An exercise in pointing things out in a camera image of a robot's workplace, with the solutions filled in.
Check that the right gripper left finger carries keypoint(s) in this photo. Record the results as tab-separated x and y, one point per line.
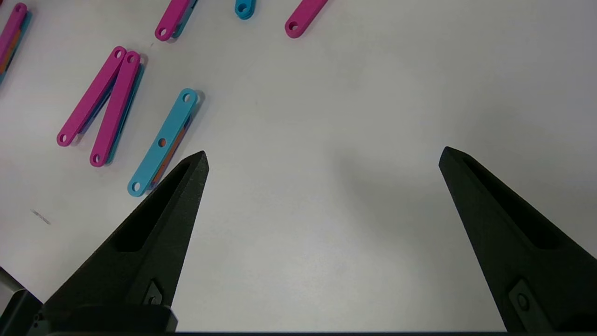
154	233

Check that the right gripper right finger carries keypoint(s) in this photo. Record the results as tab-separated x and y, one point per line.
522	242

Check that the long pink bar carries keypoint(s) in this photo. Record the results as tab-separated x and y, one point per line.
173	18
13	28
115	109
91	98

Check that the long blue bar orange dot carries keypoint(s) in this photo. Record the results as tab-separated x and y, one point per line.
175	119

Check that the short blue bar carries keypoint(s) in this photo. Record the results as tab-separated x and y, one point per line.
245	7

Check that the short pink bar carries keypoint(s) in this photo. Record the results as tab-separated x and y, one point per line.
303	18

